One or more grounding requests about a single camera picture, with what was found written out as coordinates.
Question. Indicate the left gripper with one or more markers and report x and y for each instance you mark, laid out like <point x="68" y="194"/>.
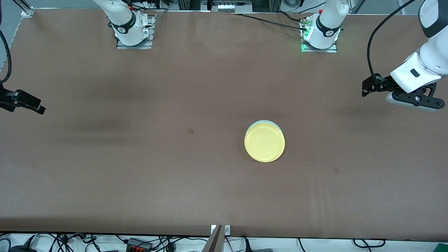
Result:
<point x="381" y="83"/>

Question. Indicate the pale green plate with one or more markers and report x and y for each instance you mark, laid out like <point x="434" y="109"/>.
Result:
<point x="264" y="121"/>

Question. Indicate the yellow plate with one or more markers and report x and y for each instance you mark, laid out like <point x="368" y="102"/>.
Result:
<point x="265" y="143"/>

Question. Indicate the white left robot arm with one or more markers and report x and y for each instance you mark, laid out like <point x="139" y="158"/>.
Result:
<point x="327" y="21"/>

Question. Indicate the black plug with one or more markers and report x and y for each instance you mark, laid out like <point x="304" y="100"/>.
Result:
<point x="21" y="249"/>

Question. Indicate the black orange power adapter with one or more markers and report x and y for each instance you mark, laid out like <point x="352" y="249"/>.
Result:
<point x="134" y="243"/>

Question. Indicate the grey control box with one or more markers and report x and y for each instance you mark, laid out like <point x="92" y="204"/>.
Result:
<point x="227" y="6"/>

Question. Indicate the green board corner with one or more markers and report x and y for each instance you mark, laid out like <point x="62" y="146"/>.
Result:
<point x="442" y="248"/>

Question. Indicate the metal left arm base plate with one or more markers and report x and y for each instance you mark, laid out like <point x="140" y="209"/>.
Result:
<point x="318" y="50"/>

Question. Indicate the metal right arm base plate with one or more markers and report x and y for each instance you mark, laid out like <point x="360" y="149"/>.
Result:
<point x="134" y="46"/>

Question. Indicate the grey camera post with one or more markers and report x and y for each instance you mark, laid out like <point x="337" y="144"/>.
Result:
<point x="213" y="243"/>

